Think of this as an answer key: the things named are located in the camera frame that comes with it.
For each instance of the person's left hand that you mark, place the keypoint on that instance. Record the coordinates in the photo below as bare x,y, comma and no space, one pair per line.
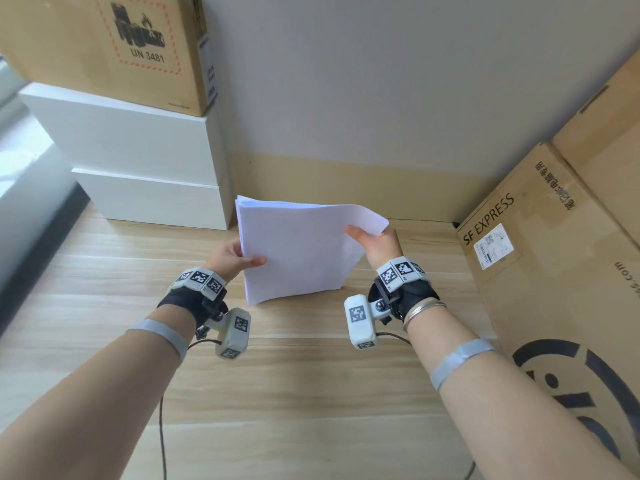
227,262

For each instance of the small cardboard box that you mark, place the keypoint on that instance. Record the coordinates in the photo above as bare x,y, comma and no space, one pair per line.
65,49

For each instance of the flat white box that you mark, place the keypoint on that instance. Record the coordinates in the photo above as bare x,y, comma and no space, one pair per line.
160,202

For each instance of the large printed cardboard box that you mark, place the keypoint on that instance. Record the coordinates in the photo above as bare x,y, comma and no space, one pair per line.
560,294

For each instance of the gathered white paper bundle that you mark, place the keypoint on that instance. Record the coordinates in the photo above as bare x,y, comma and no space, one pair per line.
300,244

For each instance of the tall white box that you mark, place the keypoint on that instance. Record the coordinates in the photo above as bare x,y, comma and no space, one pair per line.
125,134

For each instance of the person's right hand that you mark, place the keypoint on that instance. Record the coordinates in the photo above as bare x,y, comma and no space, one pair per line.
385,249

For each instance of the beige desk back panel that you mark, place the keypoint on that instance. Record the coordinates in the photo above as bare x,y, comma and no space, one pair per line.
375,187

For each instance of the person's right forearm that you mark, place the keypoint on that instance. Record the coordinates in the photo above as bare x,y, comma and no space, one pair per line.
510,414

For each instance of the white window sill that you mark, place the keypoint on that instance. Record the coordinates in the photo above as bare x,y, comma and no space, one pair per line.
25,194

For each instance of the white marker wrist camera rig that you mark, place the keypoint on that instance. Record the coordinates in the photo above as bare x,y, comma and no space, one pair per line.
415,292
182,299

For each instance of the plain cardboard box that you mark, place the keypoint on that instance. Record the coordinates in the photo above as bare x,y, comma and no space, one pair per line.
610,144

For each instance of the person's left forearm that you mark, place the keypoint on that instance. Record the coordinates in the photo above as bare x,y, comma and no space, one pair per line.
90,404

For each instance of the grey forearm band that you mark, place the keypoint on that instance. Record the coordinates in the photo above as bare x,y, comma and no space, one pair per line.
162,334
460,359

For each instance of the white shipping label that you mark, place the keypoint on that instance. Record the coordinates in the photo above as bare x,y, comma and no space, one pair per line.
492,246

